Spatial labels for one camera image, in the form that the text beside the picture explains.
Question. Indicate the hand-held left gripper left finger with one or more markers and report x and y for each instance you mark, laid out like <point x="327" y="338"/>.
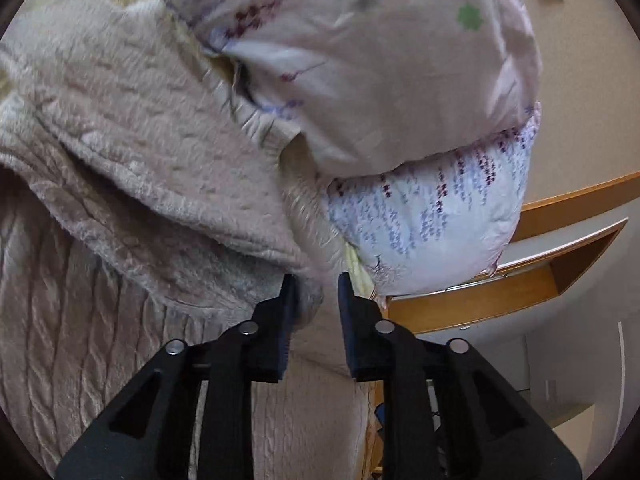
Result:
<point x="287" y="310"/>

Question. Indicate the beige fuzzy blanket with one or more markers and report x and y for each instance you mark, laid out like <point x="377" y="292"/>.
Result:
<point x="240" y="100"/>

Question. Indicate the floral print duvet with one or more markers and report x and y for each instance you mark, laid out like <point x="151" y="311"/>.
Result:
<point x="380" y="85"/>

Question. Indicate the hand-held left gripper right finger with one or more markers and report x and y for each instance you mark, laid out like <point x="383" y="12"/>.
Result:
<point x="346" y="310"/>

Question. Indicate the wooden headboard shelf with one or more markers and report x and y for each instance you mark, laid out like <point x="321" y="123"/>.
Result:
<point x="540" y="260"/>

